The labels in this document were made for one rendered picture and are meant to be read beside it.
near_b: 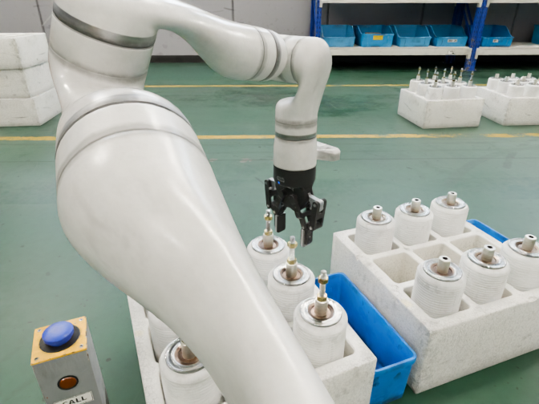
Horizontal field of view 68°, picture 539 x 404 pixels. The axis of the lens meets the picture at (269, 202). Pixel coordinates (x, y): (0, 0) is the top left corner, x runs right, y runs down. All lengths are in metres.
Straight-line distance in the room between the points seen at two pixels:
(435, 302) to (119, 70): 0.72
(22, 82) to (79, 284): 1.94
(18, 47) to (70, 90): 2.61
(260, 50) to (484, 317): 0.69
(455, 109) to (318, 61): 2.29
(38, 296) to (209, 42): 1.00
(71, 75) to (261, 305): 0.31
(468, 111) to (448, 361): 2.15
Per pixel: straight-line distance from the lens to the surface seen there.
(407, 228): 1.09
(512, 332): 1.06
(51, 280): 1.37
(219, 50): 0.49
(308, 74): 0.61
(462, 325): 0.91
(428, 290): 0.88
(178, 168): 0.21
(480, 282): 0.96
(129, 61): 0.41
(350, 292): 1.04
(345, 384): 0.78
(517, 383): 1.10
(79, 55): 0.41
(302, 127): 0.65
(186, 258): 0.18
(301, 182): 0.68
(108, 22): 0.40
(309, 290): 0.81
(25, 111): 3.08
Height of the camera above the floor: 0.75
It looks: 27 degrees down
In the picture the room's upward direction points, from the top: straight up
